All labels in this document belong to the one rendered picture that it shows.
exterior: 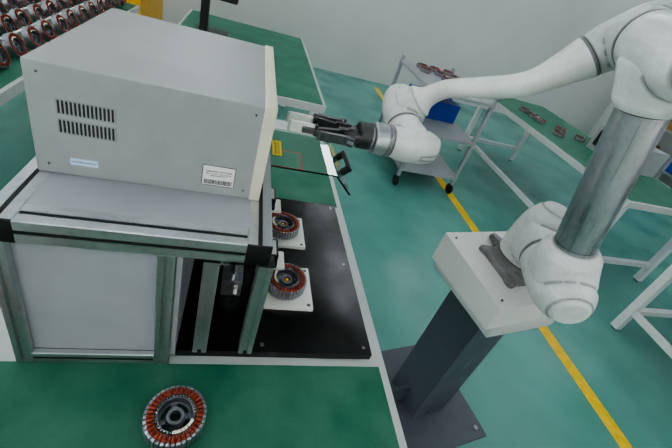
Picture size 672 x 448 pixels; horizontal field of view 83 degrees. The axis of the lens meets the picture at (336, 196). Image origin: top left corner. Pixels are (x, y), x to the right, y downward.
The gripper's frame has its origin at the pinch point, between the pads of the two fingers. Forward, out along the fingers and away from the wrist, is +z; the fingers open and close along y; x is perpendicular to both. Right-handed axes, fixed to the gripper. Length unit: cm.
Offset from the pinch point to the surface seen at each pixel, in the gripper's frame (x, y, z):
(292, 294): -37.2, -26.0, -4.7
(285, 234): -37.2, -1.8, -3.9
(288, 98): -43, 137, -13
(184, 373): -43, -45, 19
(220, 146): 4.3, -28.7, 18.1
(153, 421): -40, -56, 23
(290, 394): -43, -49, -4
